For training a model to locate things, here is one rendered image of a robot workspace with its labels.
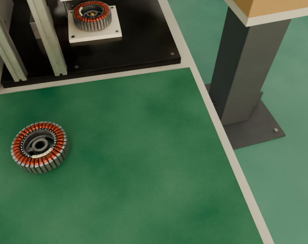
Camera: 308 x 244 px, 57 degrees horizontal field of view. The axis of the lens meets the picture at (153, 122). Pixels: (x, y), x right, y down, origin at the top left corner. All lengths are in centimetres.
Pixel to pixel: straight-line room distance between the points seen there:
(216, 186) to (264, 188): 91
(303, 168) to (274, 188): 21
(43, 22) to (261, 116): 132
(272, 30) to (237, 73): 23
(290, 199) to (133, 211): 106
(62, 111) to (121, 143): 17
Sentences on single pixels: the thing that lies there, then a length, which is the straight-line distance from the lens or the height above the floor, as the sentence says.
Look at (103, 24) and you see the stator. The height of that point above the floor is 80.
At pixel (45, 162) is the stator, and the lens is 60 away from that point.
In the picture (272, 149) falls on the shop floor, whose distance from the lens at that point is 162.
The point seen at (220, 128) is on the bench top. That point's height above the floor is 75.
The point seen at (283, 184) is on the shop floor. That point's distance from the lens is 154.
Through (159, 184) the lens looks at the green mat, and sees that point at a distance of 58.
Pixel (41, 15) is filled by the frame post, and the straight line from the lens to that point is 68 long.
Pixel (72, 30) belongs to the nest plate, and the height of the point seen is 78.
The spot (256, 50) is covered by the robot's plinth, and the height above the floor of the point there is 53.
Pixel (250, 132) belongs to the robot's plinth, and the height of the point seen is 2.
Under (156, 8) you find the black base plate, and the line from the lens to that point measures 98.
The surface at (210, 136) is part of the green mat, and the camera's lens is 65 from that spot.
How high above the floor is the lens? 127
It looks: 53 degrees down
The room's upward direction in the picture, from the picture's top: straight up
